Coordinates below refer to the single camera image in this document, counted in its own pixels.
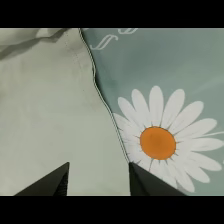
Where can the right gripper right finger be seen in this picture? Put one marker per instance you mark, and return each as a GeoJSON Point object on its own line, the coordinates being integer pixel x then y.
{"type": "Point", "coordinates": [146, 185]}

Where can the pale green shirt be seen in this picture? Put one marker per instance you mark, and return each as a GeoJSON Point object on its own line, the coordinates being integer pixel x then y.
{"type": "Point", "coordinates": [50, 110]}

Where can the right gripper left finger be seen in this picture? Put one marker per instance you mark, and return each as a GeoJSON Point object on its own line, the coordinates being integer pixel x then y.
{"type": "Point", "coordinates": [50, 185]}

